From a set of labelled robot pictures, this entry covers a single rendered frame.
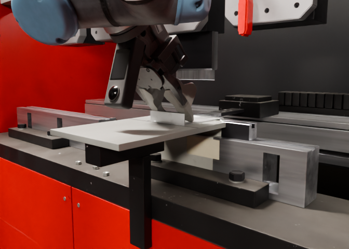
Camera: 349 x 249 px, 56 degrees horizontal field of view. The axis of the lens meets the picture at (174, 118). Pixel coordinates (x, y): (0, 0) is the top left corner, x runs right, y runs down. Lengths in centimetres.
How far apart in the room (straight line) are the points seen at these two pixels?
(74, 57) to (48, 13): 112
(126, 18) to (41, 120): 83
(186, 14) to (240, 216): 32
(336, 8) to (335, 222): 71
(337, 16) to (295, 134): 41
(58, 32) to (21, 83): 100
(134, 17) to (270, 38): 84
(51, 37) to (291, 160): 40
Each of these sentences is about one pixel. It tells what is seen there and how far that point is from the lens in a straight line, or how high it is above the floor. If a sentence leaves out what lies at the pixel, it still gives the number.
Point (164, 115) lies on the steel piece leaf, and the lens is 61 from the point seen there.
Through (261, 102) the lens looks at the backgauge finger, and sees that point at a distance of 83.
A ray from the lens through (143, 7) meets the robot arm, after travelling 34.
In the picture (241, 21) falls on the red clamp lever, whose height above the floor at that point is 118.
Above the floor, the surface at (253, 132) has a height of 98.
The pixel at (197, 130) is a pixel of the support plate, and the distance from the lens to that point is 57.
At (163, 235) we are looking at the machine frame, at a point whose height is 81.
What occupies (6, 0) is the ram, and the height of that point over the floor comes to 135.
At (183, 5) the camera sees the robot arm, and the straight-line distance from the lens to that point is 35.
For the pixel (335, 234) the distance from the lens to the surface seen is 52.
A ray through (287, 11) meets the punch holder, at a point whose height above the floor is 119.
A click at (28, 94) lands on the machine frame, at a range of 141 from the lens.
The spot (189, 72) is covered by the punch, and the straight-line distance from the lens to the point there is 70.
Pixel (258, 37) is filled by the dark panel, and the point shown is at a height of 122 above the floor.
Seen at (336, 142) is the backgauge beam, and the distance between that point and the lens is 82.
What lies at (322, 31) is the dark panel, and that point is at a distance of 111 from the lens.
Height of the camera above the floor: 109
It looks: 8 degrees down
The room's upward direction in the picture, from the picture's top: straight up
